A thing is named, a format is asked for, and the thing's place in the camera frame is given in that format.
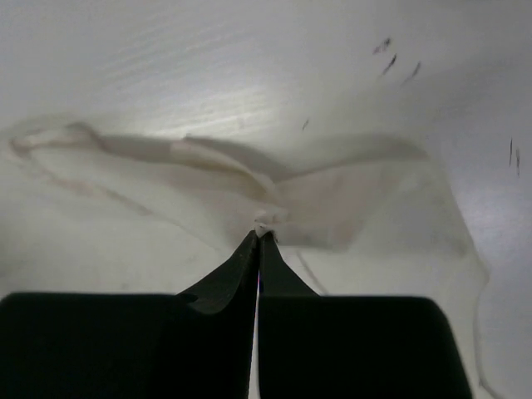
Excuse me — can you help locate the cream white t shirt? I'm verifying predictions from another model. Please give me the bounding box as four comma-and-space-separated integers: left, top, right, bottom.
1, 122, 498, 398

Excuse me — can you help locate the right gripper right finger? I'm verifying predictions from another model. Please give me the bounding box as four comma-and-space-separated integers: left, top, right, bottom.
258, 234, 472, 398

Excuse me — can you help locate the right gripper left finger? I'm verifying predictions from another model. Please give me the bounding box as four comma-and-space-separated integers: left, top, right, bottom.
1, 233, 259, 398

